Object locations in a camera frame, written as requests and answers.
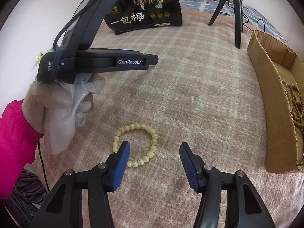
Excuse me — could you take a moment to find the black power cable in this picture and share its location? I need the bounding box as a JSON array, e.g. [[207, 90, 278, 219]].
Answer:
[[241, 11, 289, 44]]

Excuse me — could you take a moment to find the pink plaid blanket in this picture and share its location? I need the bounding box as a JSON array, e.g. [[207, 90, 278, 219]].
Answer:
[[33, 11, 303, 227]]

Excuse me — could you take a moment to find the black tripod stand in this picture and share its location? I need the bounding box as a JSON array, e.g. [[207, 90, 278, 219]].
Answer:
[[208, 0, 244, 50]]

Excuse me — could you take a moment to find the brown wooden bead necklace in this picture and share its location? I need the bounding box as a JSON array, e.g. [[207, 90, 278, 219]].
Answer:
[[281, 80, 304, 172]]

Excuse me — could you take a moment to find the white gloved left hand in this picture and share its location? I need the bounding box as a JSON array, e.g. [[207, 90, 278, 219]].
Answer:
[[22, 74, 105, 155]]

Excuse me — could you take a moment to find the pink sleeved left forearm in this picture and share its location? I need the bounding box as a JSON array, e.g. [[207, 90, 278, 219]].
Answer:
[[0, 100, 42, 199]]

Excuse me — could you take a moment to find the black snack bag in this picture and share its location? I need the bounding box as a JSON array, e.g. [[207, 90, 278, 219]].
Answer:
[[105, 0, 182, 35]]

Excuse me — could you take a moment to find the blue patterned bed sheet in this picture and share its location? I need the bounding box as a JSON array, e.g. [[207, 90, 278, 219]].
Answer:
[[179, 0, 289, 45]]

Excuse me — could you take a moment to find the cream bead bracelet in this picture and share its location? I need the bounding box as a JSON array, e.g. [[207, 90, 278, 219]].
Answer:
[[111, 122, 159, 168]]

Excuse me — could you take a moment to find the brown cardboard box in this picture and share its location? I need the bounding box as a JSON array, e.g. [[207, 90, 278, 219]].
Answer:
[[247, 30, 303, 173]]

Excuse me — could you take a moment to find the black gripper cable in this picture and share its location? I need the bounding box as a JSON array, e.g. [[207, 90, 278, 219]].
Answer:
[[48, 0, 117, 85]]

